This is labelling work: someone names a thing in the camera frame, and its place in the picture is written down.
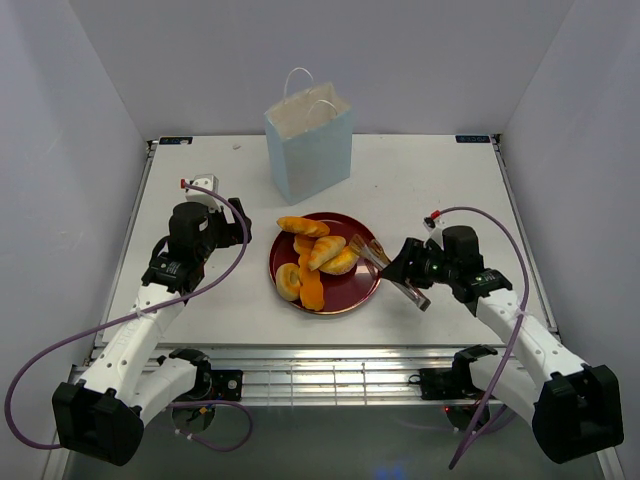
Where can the blue label left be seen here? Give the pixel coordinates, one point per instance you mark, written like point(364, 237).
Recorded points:
point(175, 140)

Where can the orange ring donut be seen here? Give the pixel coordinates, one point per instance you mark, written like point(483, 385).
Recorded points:
point(303, 245)

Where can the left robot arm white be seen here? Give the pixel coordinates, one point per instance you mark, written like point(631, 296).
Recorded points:
point(103, 415)

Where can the oval yellow bun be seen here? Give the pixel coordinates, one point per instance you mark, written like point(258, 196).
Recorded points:
point(341, 263)

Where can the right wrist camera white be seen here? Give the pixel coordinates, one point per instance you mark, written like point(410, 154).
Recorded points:
point(434, 226)

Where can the blue label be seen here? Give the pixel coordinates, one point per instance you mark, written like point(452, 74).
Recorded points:
point(472, 139)
point(175, 140)

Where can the metal tongs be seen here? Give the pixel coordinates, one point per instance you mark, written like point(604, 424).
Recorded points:
point(373, 252)

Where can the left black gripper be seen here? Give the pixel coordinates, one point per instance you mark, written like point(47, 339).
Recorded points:
point(231, 235)

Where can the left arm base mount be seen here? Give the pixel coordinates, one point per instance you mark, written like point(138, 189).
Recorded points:
point(215, 385)

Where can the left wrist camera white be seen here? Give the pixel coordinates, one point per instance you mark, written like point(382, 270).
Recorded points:
point(199, 188)

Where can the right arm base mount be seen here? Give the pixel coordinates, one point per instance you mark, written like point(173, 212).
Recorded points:
point(440, 384)

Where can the dark red round plate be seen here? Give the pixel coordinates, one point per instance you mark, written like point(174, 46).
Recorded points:
point(342, 293)

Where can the pale ring bagel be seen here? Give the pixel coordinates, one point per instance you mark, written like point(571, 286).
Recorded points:
point(288, 282)

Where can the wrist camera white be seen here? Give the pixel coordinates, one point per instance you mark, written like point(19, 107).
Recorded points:
point(434, 226)
point(199, 188)

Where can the long orange bread strip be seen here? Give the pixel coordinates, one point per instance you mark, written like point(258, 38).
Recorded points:
point(311, 290)

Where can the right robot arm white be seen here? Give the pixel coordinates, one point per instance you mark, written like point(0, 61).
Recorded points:
point(574, 409)

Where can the light blue paper bag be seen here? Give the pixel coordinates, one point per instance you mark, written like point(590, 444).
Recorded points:
point(309, 141)

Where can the blue label right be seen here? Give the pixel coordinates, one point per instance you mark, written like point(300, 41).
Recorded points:
point(472, 139)

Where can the aluminium frame rail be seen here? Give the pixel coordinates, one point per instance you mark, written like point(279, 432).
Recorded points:
point(288, 377)

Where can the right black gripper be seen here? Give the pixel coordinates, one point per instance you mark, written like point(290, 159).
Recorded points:
point(400, 270)

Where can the long glazed bread top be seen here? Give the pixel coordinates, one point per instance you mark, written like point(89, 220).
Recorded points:
point(303, 226)

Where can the pointed cone bread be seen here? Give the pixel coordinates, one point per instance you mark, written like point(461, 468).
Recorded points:
point(325, 249)

